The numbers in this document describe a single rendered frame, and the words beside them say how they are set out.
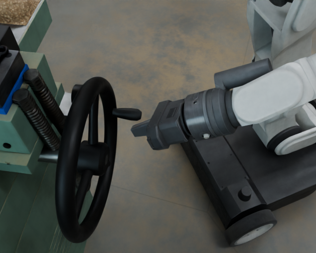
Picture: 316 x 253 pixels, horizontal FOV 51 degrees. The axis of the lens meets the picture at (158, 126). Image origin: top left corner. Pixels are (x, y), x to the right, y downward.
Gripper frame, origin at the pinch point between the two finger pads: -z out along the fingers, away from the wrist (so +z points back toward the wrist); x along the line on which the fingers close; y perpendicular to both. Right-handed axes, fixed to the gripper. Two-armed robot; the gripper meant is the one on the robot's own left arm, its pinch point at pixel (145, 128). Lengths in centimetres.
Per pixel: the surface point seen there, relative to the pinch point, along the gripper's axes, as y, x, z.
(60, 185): 9.2, -24.5, 0.1
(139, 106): -36, 81, -53
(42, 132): 13.2, -15.7, -6.9
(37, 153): 10.4, -16.9, -9.6
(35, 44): 22.7, 6.0, -17.7
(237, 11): -34, 172, -10
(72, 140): 13.1, -20.1, 2.5
